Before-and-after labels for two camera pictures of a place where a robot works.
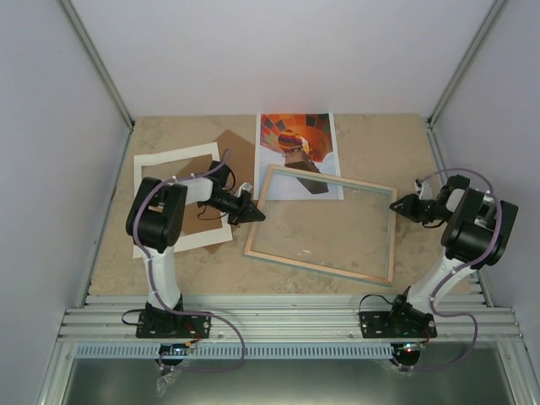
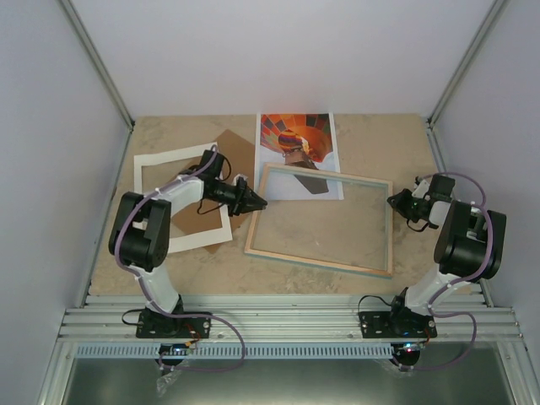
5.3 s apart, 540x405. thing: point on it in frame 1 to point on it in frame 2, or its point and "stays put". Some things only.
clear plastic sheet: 326,223 stays put
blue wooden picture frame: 363,184 to 344,267
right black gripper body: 423,213 stays put
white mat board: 207,152 stays put
